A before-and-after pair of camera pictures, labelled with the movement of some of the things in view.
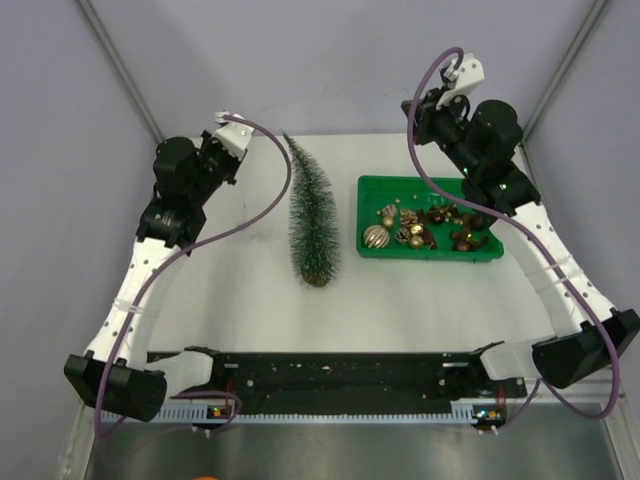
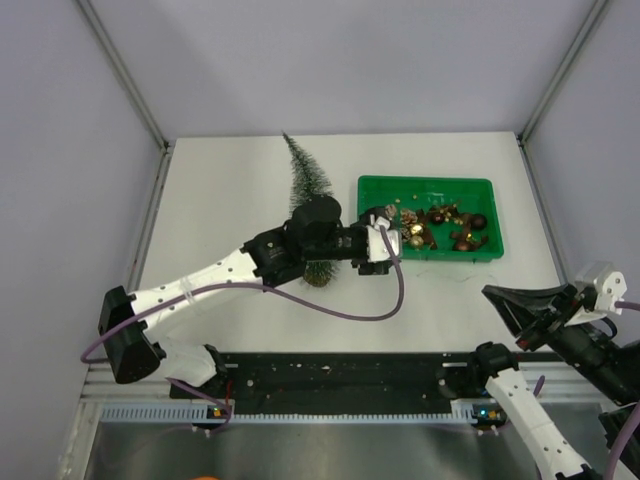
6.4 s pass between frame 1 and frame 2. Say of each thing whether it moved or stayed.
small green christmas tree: stayed
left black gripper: moved
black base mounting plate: stayed
